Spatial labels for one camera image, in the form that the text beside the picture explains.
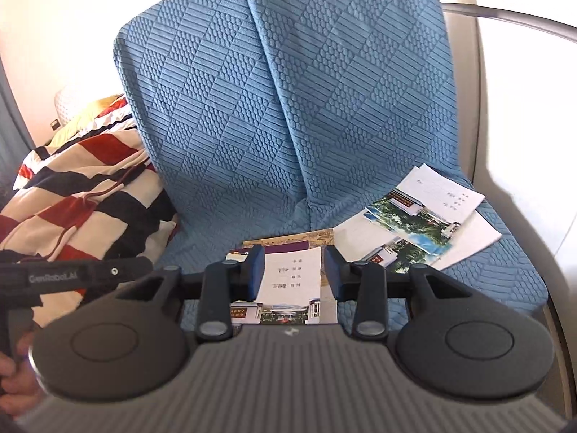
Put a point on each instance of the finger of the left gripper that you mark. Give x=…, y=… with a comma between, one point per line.
x=116, y=271

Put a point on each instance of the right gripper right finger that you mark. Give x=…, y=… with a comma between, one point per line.
x=364, y=283

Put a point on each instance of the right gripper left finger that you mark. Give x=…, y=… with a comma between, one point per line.
x=223, y=283

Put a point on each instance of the glossy photo postcard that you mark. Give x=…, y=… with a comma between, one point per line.
x=290, y=291

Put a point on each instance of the tan Chinese painting book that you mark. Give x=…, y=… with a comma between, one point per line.
x=322, y=238

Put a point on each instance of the purple and gold book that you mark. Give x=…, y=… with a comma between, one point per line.
x=240, y=254

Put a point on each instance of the person's left hand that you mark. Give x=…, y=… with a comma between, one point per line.
x=21, y=391

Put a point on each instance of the building photo postcard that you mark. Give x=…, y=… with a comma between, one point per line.
x=397, y=255
x=408, y=218

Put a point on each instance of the striped red black blanket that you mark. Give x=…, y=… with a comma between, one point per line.
x=93, y=195

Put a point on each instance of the white text paper sheets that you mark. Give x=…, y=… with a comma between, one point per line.
x=449, y=200

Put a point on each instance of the yellow pillow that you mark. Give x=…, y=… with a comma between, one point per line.
x=75, y=114

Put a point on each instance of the white quilted headboard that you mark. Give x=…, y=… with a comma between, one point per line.
x=90, y=92

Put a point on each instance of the left blue floor chair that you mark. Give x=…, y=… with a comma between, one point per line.
x=200, y=89

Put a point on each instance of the blue floor chair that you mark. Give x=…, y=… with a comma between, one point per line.
x=200, y=89
x=368, y=92

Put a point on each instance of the right blue floor chair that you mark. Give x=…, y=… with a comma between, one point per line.
x=368, y=92

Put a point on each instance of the dark curved metal bar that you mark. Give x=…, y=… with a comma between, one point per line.
x=559, y=29

